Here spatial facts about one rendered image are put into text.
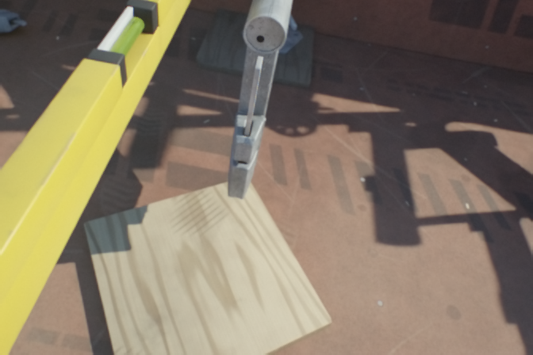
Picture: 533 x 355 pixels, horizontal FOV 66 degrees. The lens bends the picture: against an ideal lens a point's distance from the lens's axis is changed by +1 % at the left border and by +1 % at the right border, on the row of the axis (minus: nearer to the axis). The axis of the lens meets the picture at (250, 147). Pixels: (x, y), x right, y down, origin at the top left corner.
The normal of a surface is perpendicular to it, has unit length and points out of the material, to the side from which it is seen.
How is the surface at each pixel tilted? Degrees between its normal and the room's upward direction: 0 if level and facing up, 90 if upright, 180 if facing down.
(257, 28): 91
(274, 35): 91
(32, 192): 2
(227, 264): 0
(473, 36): 90
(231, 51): 0
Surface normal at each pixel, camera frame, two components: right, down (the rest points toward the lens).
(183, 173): 0.13, -0.70
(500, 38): -0.14, 0.69
